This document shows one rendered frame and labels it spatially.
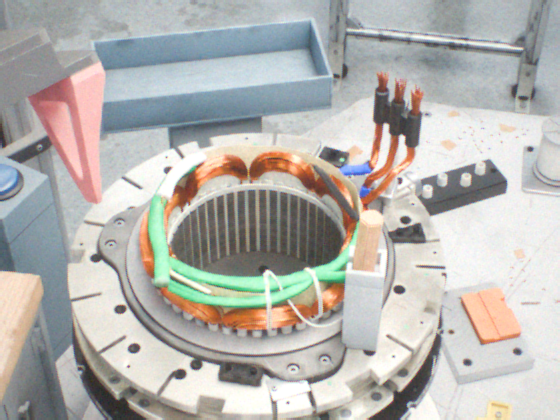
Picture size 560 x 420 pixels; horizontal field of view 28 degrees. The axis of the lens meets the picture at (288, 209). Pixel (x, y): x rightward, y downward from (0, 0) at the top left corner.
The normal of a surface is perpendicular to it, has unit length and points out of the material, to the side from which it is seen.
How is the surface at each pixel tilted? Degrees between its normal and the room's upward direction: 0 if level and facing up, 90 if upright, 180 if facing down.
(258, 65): 0
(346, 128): 0
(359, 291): 90
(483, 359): 0
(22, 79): 60
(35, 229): 90
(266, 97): 90
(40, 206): 90
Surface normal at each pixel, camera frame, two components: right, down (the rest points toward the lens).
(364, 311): -0.15, 0.70
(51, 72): 0.59, 0.11
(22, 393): 0.99, 0.10
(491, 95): 0.00, -0.70
